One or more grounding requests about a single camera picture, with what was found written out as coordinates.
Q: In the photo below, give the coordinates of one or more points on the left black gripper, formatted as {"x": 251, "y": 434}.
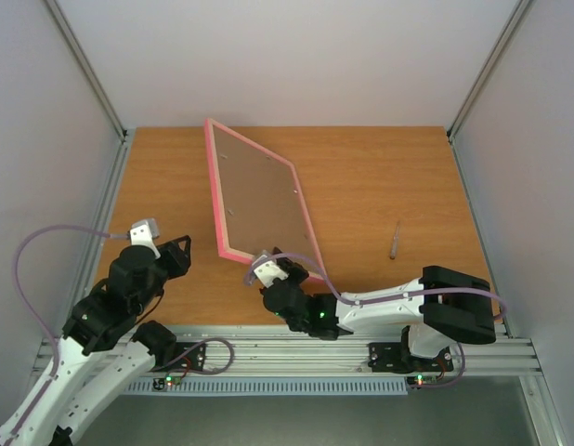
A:
{"x": 181, "y": 261}

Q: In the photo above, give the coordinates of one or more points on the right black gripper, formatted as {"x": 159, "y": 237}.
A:
{"x": 291, "y": 270}

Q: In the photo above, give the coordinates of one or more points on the pink photo frame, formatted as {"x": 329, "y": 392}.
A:
{"x": 258, "y": 201}

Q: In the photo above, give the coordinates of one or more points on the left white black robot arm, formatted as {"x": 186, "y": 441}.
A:
{"x": 102, "y": 348}

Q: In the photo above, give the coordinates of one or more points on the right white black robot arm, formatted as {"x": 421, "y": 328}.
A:
{"x": 434, "y": 311}

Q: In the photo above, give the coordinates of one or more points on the left controller board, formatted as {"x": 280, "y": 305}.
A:
{"x": 167, "y": 383}

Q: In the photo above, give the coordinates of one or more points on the controller board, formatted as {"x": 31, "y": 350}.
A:
{"x": 167, "y": 383}
{"x": 422, "y": 380}

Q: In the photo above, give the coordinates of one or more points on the right controller board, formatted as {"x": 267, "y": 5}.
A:
{"x": 422, "y": 380}

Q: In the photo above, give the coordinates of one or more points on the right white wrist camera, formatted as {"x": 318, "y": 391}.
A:
{"x": 264, "y": 270}

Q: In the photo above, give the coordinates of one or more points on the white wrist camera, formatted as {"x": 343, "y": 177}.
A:
{"x": 144, "y": 233}
{"x": 264, "y": 270}

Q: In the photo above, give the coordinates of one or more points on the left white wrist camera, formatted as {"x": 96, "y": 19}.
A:
{"x": 144, "y": 233}

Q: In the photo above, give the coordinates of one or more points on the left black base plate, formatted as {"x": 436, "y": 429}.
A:
{"x": 193, "y": 357}

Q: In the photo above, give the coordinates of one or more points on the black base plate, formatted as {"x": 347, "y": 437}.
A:
{"x": 193, "y": 357}
{"x": 395, "y": 358}

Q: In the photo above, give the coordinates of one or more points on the grey slotted cable duct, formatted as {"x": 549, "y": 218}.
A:
{"x": 210, "y": 387}

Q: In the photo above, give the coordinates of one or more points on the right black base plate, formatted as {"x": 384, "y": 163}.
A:
{"x": 395, "y": 358}

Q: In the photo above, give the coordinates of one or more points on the aluminium front rail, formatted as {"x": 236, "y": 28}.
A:
{"x": 274, "y": 350}

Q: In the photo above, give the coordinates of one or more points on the left aluminium corner post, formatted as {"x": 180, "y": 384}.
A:
{"x": 62, "y": 23}

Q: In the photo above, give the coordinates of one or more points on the aluminium corner post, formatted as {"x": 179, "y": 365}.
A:
{"x": 62, "y": 23}
{"x": 493, "y": 59}

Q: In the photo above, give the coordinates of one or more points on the right aluminium corner post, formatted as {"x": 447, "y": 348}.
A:
{"x": 493, "y": 59}

